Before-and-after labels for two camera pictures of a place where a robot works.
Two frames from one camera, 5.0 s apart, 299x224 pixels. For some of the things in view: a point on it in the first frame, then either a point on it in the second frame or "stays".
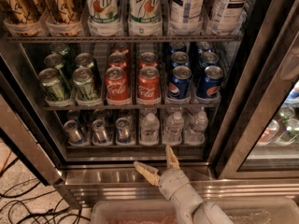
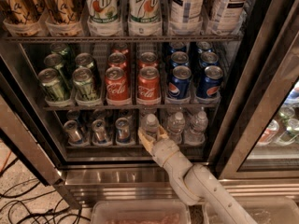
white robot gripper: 170,180 to 163,150
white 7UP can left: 104,4 stays
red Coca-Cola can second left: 117,60 stays
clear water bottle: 149,130 stays
